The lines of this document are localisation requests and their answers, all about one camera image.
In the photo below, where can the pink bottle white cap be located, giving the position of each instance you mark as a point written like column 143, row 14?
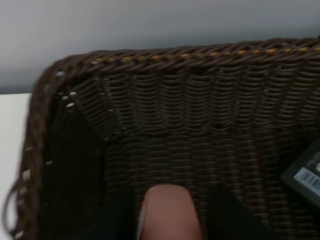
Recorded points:
column 168, row 213

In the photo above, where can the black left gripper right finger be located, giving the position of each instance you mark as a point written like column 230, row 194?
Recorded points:
column 226, row 218

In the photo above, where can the dark brown wicker basket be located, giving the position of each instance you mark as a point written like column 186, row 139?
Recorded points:
column 236, row 114

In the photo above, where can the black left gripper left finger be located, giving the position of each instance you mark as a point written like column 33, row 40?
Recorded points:
column 107, row 220

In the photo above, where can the dark grey pump bottle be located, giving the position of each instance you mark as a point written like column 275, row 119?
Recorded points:
column 302, row 176

